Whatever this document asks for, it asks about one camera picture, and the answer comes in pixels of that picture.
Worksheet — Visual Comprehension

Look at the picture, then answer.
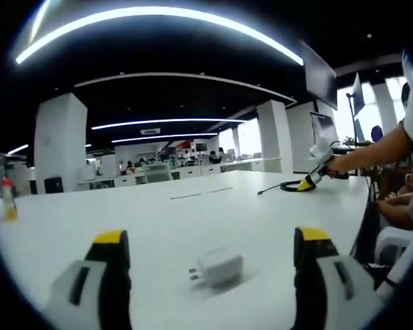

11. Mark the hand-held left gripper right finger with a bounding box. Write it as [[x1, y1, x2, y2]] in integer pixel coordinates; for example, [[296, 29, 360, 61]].
[[293, 226, 387, 330]]

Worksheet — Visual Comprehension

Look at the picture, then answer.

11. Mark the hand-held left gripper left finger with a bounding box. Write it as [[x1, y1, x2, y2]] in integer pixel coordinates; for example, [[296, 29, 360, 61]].
[[44, 229, 134, 330]]

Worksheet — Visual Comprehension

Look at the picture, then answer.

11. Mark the black Type-C cable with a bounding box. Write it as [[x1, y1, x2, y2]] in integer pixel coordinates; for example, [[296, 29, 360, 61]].
[[257, 181, 309, 197]]

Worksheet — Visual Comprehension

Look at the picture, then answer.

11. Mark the white charger adapter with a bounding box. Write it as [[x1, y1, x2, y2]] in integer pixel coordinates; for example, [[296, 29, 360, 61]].
[[188, 249, 244, 289]]

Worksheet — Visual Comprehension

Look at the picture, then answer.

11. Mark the white desk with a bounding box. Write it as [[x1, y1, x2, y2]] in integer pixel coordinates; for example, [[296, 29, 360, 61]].
[[0, 170, 371, 330]]

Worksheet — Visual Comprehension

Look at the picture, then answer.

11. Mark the person's right hand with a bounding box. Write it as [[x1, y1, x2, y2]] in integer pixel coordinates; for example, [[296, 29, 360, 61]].
[[325, 154, 348, 179]]

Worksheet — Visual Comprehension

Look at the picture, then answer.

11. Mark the dark screen on stand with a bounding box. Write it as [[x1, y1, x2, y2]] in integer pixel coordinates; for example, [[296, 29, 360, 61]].
[[309, 110, 335, 137]]

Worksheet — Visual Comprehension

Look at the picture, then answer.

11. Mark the dark panel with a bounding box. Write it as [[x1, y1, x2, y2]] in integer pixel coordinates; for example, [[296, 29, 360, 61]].
[[350, 201, 379, 265]]

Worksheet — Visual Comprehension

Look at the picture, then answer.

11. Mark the large black hanging monitor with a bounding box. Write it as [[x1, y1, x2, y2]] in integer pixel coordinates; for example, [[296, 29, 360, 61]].
[[301, 39, 338, 110]]

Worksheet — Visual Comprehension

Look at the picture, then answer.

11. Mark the row of white office desks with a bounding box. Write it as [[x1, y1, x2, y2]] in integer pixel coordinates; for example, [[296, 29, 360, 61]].
[[77, 157, 283, 192]]

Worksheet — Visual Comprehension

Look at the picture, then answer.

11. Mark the white plastic chair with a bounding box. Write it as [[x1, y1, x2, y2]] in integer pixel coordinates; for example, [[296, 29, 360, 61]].
[[374, 226, 413, 300]]

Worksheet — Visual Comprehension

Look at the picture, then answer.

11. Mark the black cabinet box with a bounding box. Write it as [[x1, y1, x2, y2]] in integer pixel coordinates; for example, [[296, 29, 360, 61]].
[[43, 176, 63, 195]]

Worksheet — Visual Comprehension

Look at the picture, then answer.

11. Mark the red capped yellow bottle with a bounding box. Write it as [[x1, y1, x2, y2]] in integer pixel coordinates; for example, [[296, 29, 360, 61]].
[[0, 176, 19, 221]]

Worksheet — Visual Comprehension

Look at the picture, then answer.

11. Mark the white cabinet appliance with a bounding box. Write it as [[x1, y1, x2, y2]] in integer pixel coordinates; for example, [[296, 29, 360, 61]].
[[101, 156, 116, 178]]

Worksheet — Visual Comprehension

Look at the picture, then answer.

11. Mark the grey mesh office chair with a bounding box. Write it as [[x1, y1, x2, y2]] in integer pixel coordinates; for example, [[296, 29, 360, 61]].
[[145, 164, 173, 184]]

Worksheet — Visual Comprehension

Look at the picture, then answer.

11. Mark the ceiling light strip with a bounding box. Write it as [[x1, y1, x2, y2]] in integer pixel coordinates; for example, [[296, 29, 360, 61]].
[[110, 132, 218, 144], [91, 118, 247, 131]]

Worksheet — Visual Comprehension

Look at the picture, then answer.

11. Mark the long curved ceiling light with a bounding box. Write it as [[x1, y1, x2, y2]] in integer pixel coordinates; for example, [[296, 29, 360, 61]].
[[15, 5, 304, 66]]

